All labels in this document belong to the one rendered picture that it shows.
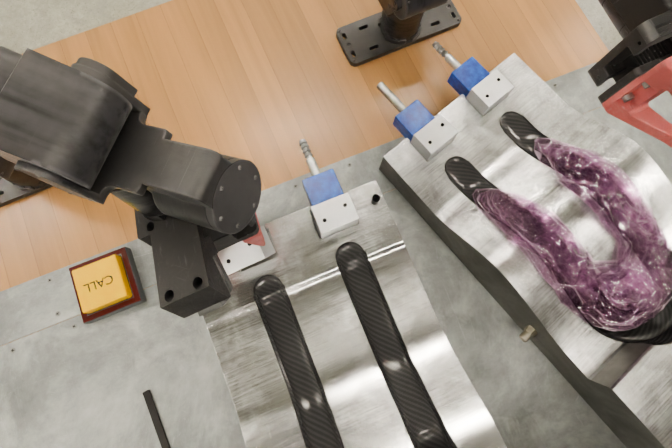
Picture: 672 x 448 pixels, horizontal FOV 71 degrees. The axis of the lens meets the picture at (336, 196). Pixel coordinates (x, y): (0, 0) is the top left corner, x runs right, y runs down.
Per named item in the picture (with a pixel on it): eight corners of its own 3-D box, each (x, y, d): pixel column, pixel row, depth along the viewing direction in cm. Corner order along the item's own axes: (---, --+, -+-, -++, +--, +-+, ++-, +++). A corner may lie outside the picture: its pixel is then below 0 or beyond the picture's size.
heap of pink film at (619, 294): (459, 203, 64) (476, 188, 56) (549, 126, 67) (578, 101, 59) (601, 359, 59) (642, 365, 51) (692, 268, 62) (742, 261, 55)
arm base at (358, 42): (476, -8, 70) (454, -44, 72) (354, 39, 68) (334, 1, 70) (462, 25, 78) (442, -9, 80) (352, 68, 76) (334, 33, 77)
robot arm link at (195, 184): (278, 157, 39) (192, 70, 28) (237, 256, 37) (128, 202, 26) (172, 134, 43) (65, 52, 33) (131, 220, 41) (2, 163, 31)
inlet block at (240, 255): (196, 172, 59) (178, 170, 54) (232, 155, 59) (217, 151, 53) (239, 268, 58) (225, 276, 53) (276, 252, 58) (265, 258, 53)
